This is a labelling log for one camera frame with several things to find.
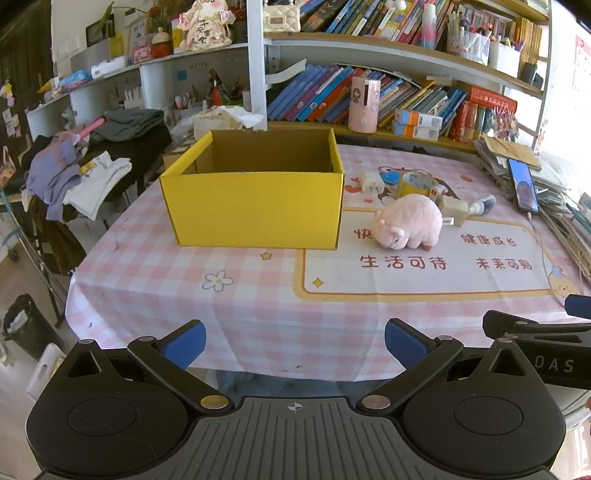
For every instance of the white shelf unit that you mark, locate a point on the white shelf unit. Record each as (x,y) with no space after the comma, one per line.
(256,69)

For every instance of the black trash bin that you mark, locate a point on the black trash bin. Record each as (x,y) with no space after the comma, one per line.
(27,332)

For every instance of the wall poster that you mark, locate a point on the wall poster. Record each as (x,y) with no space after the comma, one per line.
(582,64)

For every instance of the white plastic stool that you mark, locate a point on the white plastic stool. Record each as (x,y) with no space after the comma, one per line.
(44,369)

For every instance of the stack of papers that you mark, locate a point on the stack of papers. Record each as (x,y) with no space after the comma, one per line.
(558,203)

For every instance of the pink cylindrical humidifier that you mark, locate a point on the pink cylindrical humidifier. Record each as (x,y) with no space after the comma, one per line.
(364,106)

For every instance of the folded dark grey clothes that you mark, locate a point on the folded dark grey clothes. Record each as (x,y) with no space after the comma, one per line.
(129,124)

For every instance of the pink checkered tablecloth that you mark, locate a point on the pink checkered tablecloth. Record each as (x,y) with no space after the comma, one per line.
(184,286)

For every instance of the dark wooden door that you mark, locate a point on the dark wooden door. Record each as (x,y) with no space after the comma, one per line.
(23,46)

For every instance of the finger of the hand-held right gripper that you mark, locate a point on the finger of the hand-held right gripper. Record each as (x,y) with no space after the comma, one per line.
(579,305)
(512,323)

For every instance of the white storage container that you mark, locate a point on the white storage container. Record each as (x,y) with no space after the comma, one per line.
(504,60)

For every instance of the pile of clothes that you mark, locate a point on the pile of clothes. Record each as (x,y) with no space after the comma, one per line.
(138,152)

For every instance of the purple garment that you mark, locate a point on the purple garment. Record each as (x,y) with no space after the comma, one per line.
(51,175)

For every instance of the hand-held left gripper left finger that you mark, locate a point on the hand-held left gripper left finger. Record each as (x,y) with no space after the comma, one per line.
(184,344)

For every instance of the red boxed book set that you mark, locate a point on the red boxed book set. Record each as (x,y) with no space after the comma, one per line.
(480,115)

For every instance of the pink stick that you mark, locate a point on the pink stick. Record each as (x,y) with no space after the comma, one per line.
(90,128)

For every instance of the pink plush pig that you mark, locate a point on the pink plush pig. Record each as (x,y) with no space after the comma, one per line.
(411,221)

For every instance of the clear pen holder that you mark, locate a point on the clear pen holder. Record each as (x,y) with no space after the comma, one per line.
(466,44)

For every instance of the crumpled white plastic bag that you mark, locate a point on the crumpled white plastic bag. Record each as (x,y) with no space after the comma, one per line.
(221,121)

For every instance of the red and white small box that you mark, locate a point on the red and white small box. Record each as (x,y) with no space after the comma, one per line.
(438,190)

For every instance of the row of colourful books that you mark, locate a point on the row of colourful books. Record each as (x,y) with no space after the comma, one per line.
(360,16)
(314,94)

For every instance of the white printed shirt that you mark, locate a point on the white printed shirt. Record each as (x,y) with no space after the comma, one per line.
(97,184)

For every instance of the white quilted bag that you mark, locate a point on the white quilted bag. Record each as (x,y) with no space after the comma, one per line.
(280,18)

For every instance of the smartphone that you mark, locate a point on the smartphone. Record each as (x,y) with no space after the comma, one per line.
(524,184)

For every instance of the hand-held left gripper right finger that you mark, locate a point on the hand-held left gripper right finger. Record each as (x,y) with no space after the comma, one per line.
(406,344)

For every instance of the yellow cardboard box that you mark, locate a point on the yellow cardboard box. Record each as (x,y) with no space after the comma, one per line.
(254,207)

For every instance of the brown cardboard sheet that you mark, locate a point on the brown cardboard sheet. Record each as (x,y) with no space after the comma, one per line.
(512,150)

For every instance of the yellow tape roll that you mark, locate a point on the yellow tape roll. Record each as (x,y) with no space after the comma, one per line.
(405,189)

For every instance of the pink doll figure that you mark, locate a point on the pink doll figure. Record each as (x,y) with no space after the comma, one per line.
(203,27)

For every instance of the white power adapter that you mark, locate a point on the white power adapter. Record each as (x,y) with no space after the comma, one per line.
(371,182)

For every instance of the white rectangular block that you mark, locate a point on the white rectangular block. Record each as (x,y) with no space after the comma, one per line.
(455,210)

